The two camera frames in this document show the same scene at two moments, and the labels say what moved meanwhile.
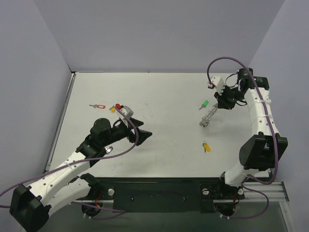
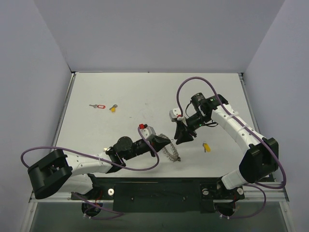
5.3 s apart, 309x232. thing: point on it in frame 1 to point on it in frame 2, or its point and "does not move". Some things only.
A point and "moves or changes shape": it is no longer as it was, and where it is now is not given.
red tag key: [98, 106] does not move
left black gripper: [133, 133] to [155, 144]
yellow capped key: [112, 109] does not move
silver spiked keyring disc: [206, 118] moves or changes shape
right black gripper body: [224, 101] to [184, 128]
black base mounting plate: [161, 195] does not move
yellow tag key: [206, 147] does not move
